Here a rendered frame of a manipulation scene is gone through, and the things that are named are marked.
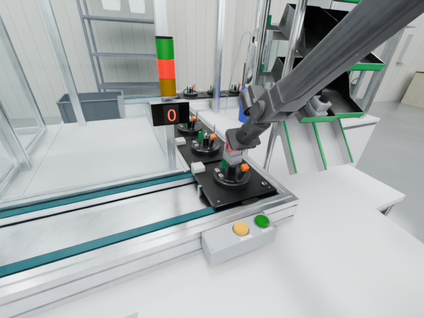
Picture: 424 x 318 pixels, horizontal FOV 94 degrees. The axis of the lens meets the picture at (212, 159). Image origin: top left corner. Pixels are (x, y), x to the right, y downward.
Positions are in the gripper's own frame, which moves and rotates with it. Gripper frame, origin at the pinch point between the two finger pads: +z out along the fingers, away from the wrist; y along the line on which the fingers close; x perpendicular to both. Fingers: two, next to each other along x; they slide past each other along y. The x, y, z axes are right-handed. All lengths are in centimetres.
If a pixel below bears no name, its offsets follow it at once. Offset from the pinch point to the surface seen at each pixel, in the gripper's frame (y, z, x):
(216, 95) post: -42, 77, -74
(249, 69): -53, 39, -68
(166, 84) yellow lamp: 19.4, -9.4, -19.9
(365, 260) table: -27, -8, 45
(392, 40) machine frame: -164, 8, -65
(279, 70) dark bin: -23.6, -10.0, -23.6
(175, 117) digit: 17.5, -2.0, -13.0
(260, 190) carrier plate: -6.3, 2.0, 16.6
